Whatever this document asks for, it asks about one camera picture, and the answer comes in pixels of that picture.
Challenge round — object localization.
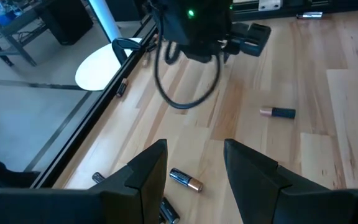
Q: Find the black frame clamp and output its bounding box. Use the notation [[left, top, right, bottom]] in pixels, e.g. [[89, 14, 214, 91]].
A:
[[111, 37, 143, 65]]

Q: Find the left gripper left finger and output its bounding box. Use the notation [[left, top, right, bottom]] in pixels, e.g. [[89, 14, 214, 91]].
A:
[[0, 138, 168, 224]]

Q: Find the black floor cabinet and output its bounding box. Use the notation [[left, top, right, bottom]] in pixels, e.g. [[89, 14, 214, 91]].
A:
[[46, 0, 94, 46]]

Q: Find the white round table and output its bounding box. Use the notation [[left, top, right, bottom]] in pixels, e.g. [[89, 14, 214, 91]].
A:
[[74, 37, 143, 92]]

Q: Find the silver frame bracket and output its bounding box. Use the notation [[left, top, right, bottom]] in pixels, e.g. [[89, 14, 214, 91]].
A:
[[257, 0, 283, 12]]

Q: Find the grey metal table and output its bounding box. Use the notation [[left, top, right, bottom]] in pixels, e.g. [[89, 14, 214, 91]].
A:
[[0, 0, 54, 67]]

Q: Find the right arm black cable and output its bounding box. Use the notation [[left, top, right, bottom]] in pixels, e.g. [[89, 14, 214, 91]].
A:
[[153, 18, 223, 110]]

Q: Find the white floor post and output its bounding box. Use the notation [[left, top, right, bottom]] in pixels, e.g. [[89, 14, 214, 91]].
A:
[[88, 0, 124, 43]]

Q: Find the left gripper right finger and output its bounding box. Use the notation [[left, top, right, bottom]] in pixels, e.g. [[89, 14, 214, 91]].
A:
[[223, 138, 358, 224]]

